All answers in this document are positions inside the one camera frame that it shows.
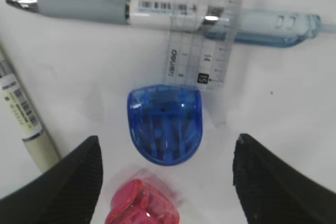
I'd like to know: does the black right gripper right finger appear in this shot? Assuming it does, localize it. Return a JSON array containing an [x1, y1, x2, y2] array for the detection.
[[233, 133, 335, 223]]

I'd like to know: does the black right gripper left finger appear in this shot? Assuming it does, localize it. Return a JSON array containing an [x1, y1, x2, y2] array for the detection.
[[1, 136, 103, 223]]

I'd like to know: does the pink pencil sharpener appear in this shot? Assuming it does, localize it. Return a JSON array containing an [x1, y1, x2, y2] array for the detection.
[[105, 179, 180, 224]]

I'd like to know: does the blue pencil sharpener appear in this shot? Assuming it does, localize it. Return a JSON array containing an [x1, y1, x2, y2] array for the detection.
[[127, 84, 203, 166]]

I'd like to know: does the white beige ballpoint pen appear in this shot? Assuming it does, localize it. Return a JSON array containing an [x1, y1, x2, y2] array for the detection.
[[1, 51, 61, 173]]

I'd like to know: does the blue grip ballpoint pen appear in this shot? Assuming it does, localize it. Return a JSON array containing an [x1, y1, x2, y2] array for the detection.
[[5, 0, 335, 48]]

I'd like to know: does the clear plastic ruler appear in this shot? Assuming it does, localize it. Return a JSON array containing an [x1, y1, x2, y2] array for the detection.
[[163, 0, 243, 90]]

